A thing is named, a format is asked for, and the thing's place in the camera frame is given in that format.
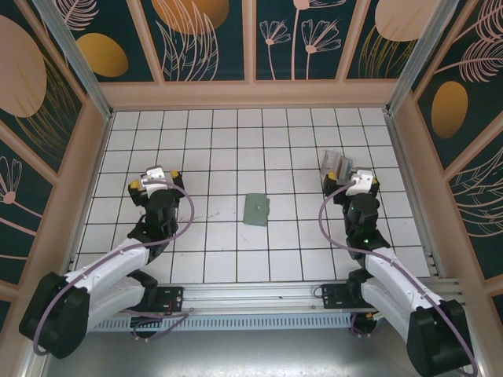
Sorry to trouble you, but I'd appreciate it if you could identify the clear plastic bag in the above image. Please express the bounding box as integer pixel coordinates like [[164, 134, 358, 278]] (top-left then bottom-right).
[[318, 148, 355, 185]]

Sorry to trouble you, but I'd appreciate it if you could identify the grey metal sheet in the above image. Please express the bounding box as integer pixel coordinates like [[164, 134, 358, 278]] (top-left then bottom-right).
[[39, 328, 484, 377]]

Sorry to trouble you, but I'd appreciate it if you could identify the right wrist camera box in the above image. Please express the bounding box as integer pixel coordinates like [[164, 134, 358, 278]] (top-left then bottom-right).
[[347, 166, 374, 196]]

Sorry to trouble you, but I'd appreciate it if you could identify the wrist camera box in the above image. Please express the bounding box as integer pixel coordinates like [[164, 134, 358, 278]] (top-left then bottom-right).
[[142, 164, 169, 193], [347, 166, 374, 196]]

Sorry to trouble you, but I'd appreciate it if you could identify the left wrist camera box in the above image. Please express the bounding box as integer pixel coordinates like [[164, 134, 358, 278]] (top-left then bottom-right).
[[142, 164, 169, 193]]

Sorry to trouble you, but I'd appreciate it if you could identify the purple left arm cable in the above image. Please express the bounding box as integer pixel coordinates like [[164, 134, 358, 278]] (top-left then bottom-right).
[[33, 181, 194, 357]]

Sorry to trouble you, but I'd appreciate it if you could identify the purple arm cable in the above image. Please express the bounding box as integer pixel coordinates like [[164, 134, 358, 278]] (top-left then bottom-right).
[[318, 183, 479, 377], [33, 181, 194, 357]]

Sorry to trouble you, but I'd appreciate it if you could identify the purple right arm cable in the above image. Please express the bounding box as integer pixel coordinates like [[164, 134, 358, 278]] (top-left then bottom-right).
[[318, 183, 479, 377]]

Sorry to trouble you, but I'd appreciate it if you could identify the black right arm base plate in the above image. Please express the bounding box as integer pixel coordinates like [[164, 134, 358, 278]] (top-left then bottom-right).
[[321, 283, 351, 311]]

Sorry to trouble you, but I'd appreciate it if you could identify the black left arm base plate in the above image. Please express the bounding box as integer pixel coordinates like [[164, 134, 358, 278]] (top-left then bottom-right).
[[155, 285, 185, 313]]

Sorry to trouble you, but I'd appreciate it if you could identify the aluminium mounting rail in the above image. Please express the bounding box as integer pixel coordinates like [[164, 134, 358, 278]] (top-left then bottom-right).
[[37, 277, 467, 316]]

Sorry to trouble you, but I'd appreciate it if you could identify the aluminium frame post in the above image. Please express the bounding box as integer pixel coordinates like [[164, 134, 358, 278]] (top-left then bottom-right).
[[31, 0, 116, 121], [387, 0, 459, 115]]

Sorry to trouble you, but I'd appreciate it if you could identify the grey slotted cable duct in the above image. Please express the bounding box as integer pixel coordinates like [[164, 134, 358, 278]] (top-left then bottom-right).
[[94, 316, 354, 331]]

